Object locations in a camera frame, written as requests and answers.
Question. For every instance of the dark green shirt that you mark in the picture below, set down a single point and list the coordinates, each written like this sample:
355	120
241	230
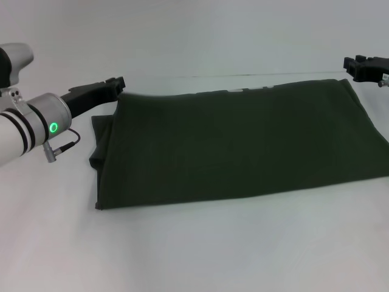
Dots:
243	146

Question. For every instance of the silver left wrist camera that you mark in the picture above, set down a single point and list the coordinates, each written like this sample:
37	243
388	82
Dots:
13	65

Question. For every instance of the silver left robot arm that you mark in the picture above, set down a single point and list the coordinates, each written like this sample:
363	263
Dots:
33	127

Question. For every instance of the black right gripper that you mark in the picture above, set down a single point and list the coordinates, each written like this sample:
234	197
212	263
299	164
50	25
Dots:
373	68

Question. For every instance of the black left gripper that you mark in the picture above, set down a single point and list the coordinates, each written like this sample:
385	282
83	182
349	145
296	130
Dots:
88	97

